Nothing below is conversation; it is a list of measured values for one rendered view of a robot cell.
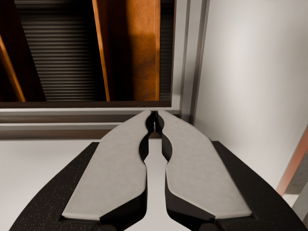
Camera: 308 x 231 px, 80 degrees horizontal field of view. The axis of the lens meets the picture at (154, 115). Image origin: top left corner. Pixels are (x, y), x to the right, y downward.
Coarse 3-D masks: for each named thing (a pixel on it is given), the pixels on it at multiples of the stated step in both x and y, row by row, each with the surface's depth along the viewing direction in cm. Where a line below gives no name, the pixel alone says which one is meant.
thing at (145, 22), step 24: (96, 0) 21; (120, 0) 25; (144, 0) 25; (96, 24) 23; (120, 24) 27; (144, 24) 27; (120, 48) 28; (144, 48) 28; (120, 72) 30; (144, 72) 30; (120, 96) 32; (144, 96) 32
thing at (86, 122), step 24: (192, 0) 11; (192, 24) 12; (192, 48) 13; (192, 72) 14; (192, 96) 14; (0, 120) 16; (24, 120) 16; (48, 120) 16; (72, 120) 16; (96, 120) 16; (120, 120) 16; (192, 120) 14
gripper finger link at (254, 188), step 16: (224, 160) 8; (240, 160) 8; (240, 176) 7; (256, 176) 7; (256, 192) 7; (272, 192) 7; (256, 208) 6; (272, 208) 6; (288, 208) 6; (224, 224) 6; (240, 224) 6; (256, 224) 6; (272, 224) 6; (288, 224) 6
